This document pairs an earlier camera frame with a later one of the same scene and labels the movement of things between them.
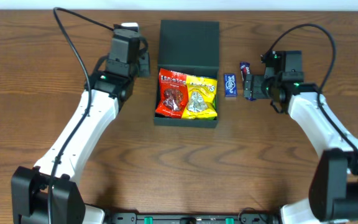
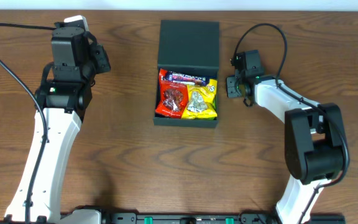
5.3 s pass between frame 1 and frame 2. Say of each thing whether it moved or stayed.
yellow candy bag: stayed
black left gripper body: moved
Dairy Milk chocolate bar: moved
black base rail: stayed
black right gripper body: moved
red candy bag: stayed
